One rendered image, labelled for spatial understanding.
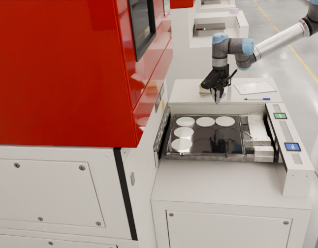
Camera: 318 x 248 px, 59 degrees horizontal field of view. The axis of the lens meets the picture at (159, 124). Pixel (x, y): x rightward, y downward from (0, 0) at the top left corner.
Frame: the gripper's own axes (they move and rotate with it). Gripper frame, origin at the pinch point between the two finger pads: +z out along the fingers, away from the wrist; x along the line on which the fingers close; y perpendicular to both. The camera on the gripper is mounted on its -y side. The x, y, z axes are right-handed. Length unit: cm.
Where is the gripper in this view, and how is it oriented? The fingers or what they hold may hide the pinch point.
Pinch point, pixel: (215, 102)
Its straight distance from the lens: 153.6
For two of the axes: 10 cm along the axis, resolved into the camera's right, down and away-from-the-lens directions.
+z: 0.9, 8.6, 5.1
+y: 8.1, -3.6, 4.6
